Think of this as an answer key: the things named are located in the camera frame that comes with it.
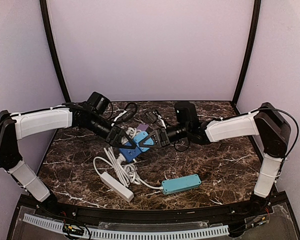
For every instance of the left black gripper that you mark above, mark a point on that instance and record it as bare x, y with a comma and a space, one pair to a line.
112, 135

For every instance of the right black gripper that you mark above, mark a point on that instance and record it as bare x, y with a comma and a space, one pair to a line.
163, 136

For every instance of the light blue plug adapter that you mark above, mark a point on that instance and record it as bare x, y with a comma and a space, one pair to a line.
142, 137

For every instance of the dark blue cube socket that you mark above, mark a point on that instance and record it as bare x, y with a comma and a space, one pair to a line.
130, 154

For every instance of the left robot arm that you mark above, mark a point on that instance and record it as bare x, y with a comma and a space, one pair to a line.
16, 126

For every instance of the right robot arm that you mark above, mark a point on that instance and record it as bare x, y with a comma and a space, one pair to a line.
266, 121

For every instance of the purple power strip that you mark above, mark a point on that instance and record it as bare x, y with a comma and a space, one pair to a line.
142, 127

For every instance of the teal power strip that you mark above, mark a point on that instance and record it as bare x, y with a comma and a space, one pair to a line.
180, 184

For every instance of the white power strip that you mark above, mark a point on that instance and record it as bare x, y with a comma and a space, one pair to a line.
117, 187

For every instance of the left circuit board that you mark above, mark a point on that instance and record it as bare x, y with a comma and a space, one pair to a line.
72, 229

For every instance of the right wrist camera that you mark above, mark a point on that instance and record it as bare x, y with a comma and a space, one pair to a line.
185, 112

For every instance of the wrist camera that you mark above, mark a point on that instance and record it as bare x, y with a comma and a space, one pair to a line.
185, 112
98, 102

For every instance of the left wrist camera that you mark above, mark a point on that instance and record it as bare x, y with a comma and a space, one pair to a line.
98, 102

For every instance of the black front rail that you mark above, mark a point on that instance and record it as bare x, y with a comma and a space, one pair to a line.
229, 213

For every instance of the white slotted cable duct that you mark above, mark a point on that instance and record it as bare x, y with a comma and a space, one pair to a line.
120, 231

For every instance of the right black frame post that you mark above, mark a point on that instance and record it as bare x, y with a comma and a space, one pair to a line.
248, 51

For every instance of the black frame post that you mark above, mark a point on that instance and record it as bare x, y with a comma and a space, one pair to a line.
248, 51
53, 50

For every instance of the left black frame post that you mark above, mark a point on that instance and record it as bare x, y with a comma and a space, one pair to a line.
53, 50

